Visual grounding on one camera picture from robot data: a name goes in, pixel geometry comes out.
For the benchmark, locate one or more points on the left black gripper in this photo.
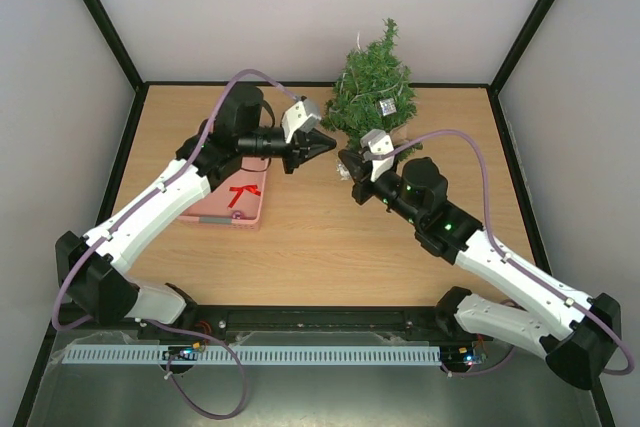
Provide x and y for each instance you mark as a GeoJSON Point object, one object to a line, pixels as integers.
{"type": "Point", "coordinates": [299, 153]}

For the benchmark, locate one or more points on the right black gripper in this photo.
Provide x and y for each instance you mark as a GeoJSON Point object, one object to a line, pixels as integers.
{"type": "Point", "coordinates": [365, 187]}

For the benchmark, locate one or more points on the silver reindeer ornament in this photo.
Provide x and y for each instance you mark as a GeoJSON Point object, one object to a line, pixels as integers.
{"type": "Point", "coordinates": [342, 171]}

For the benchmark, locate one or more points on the beige felt ornament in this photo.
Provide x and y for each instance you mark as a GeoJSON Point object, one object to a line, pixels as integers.
{"type": "Point", "coordinates": [400, 136]}

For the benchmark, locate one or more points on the silver gift box ornament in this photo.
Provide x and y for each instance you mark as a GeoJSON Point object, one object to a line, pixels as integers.
{"type": "Point", "coordinates": [387, 107]}

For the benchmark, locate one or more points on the small green christmas tree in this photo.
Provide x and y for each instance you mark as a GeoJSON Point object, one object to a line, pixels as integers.
{"type": "Point", "coordinates": [375, 92]}

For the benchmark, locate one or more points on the pink plastic basket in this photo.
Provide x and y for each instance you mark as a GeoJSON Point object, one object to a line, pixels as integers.
{"type": "Point", "coordinates": [237, 202]}

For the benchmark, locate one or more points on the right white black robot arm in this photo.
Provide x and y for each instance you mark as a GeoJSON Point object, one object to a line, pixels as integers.
{"type": "Point", "coordinates": [569, 329]}

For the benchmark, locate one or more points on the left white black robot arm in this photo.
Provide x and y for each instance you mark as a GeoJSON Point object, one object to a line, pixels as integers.
{"type": "Point", "coordinates": [96, 263]}

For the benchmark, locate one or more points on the red ribbon bow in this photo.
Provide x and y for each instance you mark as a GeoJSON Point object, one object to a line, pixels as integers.
{"type": "Point", "coordinates": [238, 191]}

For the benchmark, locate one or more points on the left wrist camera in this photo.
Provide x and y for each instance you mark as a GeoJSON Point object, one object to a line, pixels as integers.
{"type": "Point", "coordinates": [303, 116]}

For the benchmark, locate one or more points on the black frame rail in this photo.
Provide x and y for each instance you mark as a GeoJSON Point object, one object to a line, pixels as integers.
{"type": "Point", "coordinates": [407, 323]}

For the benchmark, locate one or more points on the light blue cable duct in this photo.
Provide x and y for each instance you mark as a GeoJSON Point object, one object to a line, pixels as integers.
{"type": "Point", "coordinates": [255, 355]}

